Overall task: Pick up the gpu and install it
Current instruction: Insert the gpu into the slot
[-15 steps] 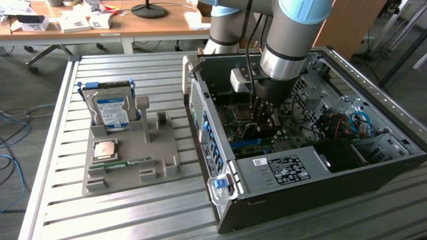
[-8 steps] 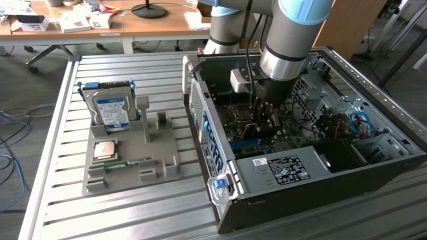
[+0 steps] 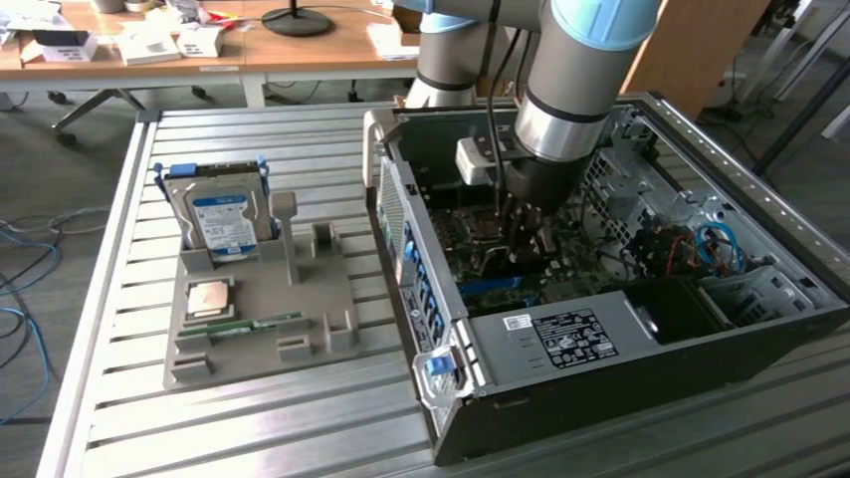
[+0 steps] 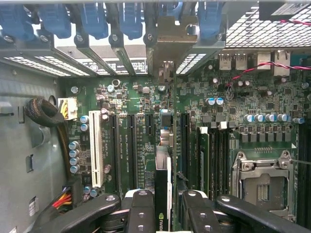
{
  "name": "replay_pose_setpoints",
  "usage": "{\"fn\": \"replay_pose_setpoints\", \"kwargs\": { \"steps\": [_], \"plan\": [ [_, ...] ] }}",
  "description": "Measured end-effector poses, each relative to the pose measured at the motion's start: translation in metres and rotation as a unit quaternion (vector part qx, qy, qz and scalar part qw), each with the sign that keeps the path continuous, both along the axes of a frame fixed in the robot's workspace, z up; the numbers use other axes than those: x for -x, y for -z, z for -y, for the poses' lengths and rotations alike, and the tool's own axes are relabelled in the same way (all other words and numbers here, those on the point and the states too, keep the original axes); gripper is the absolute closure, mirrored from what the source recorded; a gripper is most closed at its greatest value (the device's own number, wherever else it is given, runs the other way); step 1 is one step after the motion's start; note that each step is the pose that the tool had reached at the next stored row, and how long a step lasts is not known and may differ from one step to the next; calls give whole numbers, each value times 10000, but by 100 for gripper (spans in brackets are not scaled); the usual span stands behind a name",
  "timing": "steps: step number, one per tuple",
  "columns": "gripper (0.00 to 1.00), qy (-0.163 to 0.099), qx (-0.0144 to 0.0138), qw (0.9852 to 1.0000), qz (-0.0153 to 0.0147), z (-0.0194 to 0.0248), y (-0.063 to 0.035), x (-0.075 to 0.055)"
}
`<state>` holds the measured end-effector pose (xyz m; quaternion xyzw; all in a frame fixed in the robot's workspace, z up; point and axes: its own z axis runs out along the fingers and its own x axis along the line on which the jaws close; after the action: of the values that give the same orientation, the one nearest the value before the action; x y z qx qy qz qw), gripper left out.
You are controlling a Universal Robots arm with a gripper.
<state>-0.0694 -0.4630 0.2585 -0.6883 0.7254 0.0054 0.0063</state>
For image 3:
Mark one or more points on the green motherboard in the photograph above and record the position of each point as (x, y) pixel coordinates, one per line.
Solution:
(577, 279)

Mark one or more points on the tape roll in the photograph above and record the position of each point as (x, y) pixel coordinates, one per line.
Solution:
(140, 5)

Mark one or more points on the brown cardboard box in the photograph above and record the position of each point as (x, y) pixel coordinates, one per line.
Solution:
(405, 17)

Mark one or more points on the grey power supply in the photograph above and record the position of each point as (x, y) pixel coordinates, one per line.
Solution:
(517, 343)

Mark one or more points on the hard disk blue carrier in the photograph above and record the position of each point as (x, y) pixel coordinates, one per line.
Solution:
(221, 219)

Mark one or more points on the grey parts rack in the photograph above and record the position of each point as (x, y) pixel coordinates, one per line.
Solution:
(265, 348)

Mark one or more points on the metal CPU socket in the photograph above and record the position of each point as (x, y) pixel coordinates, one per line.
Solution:
(477, 224)

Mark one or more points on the black round lamp base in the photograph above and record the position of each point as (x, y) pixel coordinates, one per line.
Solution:
(299, 22)

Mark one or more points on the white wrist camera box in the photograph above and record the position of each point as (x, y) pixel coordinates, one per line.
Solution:
(475, 164)

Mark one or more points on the flat white box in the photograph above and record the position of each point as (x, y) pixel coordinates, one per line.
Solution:
(145, 50)

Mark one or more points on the silver disk bay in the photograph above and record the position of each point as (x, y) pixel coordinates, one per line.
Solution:
(756, 296)

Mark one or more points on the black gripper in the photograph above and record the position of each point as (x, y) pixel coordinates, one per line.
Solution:
(547, 184)

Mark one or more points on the grey cup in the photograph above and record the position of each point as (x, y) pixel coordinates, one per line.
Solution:
(106, 5)

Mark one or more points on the black and white box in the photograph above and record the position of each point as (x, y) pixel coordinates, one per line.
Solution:
(66, 52)

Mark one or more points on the wooden cabinet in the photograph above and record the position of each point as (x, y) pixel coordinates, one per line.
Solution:
(703, 50)

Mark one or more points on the white table frame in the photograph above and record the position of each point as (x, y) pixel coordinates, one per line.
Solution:
(772, 45)

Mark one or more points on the green RAM stick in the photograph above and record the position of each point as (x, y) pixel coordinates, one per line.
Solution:
(239, 326)

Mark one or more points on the white paper stack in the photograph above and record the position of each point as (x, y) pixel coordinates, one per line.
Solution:
(391, 42)

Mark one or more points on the dark slanted pole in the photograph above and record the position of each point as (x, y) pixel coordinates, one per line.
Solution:
(803, 117)

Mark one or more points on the blue expansion slot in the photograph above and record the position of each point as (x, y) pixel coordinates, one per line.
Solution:
(491, 287)

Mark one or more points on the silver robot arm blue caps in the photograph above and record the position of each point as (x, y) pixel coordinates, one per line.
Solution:
(584, 74)

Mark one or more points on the silver CPU chip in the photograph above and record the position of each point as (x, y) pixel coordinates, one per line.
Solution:
(206, 298)

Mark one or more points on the white printed box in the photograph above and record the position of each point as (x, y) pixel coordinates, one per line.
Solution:
(198, 45)

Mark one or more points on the black open PC case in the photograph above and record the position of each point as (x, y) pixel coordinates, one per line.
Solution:
(597, 413)

